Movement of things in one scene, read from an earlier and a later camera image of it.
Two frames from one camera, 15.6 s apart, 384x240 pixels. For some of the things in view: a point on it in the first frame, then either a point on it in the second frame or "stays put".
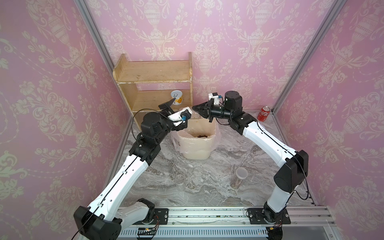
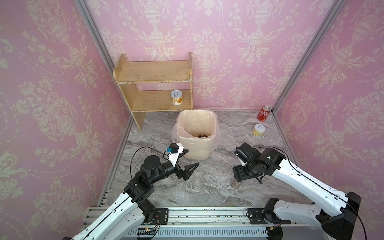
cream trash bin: x=197 y=140 stays put
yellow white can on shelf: x=178 y=94 stays put
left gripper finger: x=167 y=105 to x=182 y=153
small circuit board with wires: x=144 y=231 stays put
